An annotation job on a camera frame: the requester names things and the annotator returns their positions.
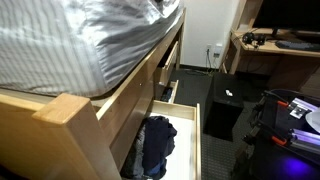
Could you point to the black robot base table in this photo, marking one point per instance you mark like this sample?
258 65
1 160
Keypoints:
266 156

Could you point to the dark clothes in small drawer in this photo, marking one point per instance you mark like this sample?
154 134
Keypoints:
166 95

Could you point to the small low wooden drawer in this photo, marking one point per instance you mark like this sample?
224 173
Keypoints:
174 91

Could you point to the large wooden drawer white inside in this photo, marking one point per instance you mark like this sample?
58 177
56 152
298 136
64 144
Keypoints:
173 108

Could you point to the shallow wooden drawer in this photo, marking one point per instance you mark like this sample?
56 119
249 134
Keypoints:
170 63

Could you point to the navy blue cloth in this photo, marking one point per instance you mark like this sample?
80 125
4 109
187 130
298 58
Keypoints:
160 140

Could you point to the grey blue cloth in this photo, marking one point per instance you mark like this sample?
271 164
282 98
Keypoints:
135 160

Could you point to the black box stool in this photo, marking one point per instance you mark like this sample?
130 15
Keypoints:
221 113

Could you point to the small white object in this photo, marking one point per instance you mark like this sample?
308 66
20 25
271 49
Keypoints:
229 93

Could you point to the black headphones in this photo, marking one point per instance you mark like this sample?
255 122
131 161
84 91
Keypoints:
250 37

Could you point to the grey striped sheet mattress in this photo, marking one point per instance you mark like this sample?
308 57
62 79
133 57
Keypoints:
50 43

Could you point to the orange black bar clamp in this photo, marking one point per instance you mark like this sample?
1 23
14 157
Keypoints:
278 140
282 103

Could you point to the wooden desk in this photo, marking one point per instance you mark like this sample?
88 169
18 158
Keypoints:
290 66

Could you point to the black keyboard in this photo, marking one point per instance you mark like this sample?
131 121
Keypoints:
298 45

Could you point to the black monitor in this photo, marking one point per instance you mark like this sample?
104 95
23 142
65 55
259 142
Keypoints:
286 13

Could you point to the white round disc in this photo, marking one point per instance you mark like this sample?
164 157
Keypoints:
314 120

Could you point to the white wall outlet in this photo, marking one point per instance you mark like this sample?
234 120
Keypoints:
217 50
209 48

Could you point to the wooden bed frame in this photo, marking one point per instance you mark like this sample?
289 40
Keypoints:
66 133

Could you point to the silver aluminium rail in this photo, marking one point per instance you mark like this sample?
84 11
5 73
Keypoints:
305 140
301 107

